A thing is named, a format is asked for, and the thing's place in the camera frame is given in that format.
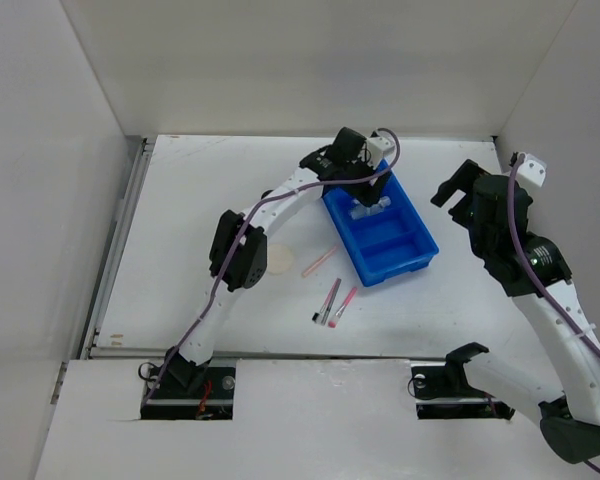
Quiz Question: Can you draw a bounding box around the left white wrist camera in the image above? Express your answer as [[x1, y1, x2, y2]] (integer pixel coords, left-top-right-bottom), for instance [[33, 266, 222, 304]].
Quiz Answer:
[[365, 131, 395, 169]]

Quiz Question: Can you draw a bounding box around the pink lip pencil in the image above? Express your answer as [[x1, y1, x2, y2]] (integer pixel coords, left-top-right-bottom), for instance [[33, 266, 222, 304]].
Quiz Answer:
[[301, 245, 338, 278]]

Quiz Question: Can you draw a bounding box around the grey handle makeup brush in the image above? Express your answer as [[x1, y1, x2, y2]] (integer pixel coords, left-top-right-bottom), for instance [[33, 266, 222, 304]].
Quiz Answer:
[[312, 278, 341, 324]]

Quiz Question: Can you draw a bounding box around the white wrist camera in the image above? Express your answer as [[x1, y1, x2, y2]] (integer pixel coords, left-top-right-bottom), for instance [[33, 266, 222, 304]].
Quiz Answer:
[[510, 152, 547, 190], [365, 131, 395, 169]]

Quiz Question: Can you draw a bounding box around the pink handle makeup brush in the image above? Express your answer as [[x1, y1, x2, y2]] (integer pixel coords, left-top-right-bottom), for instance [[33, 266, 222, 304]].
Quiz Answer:
[[327, 287, 358, 328]]

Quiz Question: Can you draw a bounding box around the left metal rail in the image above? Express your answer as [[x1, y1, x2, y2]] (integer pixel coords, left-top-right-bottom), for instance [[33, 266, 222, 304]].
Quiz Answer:
[[73, 136, 157, 360]]

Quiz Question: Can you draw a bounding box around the cream round powder puff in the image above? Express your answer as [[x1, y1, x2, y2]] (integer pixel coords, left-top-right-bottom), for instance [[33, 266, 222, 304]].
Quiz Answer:
[[267, 244, 295, 275]]

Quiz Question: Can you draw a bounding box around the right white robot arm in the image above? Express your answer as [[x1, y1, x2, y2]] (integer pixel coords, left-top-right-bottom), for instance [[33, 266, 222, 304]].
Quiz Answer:
[[431, 153, 600, 464]]

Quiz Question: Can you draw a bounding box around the blue compartment tray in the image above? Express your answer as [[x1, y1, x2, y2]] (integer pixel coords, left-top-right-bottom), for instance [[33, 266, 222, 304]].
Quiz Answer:
[[323, 175, 439, 287]]

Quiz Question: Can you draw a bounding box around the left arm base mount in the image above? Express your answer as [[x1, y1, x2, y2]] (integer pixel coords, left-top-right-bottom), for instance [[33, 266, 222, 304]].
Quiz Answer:
[[140, 360, 237, 421]]

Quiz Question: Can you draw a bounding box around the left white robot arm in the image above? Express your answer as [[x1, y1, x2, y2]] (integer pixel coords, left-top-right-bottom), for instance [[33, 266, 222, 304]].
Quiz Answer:
[[160, 127, 400, 397]]

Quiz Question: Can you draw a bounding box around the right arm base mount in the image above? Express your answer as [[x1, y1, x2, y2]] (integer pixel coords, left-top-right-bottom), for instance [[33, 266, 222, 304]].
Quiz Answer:
[[407, 362, 515, 421]]

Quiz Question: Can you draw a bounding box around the clear plastic bottle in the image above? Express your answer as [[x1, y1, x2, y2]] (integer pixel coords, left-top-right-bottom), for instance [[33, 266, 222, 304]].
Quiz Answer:
[[349, 196, 391, 221]]

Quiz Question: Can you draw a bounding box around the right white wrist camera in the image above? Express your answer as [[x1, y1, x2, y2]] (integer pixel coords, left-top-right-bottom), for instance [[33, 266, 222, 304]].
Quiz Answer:
[[510, 152, 547, 190]]

